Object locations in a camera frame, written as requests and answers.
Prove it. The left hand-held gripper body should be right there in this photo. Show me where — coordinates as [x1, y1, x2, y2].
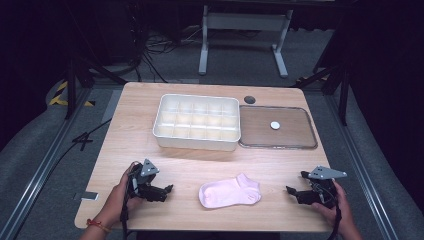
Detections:
[128, 158, 164, 201]

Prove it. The black floor tape mark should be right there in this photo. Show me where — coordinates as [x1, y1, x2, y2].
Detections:
[72, 132, 95, 152]

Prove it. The person's right hand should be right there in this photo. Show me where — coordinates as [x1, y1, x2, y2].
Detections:
[311, 181, 355, 231]

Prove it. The yellow black hazard tape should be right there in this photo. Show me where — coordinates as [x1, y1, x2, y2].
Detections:
[48, 81, 96, 108]

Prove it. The pink sock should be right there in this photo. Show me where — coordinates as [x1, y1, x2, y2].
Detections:
[198, 172, 262, 210]

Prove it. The red string bracelet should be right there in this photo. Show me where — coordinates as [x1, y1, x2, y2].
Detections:
[86, 218, 112, 233]

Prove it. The metal floor rail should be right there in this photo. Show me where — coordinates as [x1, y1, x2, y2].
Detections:
[0, 87, 95, 240]
[324, 94, 398, 240]

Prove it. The bundle of black floor cables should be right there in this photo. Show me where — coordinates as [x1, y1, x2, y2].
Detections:
[131, 24, 203, 83]

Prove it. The white metal table frame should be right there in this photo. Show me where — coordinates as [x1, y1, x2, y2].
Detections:
[198, 4, 294, 79]

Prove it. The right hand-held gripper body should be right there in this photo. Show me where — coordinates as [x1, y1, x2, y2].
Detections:
[297, 165, 348, 209]

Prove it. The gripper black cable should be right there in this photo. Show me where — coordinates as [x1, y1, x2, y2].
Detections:
[328, 194, 343, 240]
[119, 162, 139, 240]

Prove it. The white divided storage box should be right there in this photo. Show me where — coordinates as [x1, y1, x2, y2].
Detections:
[152, 93, 242, 152]

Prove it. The black metal stand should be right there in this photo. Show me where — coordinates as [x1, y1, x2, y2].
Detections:
[293, 63, 352, 127]
[63, 54, 128, 120]

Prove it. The person's left hand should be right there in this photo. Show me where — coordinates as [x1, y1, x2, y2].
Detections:
[94, 163, 143, 229]

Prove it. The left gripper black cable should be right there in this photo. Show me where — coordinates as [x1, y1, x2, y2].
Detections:
[119, 162, 139, 240]

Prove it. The clear box lid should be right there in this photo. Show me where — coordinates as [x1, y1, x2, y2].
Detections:
[238, 105, 319, 150]

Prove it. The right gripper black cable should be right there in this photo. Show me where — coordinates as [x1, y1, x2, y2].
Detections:
[328, 194, 343, 240]

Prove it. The thin black floor cable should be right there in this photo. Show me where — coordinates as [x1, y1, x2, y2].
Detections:
[54, 117, 113, 164]

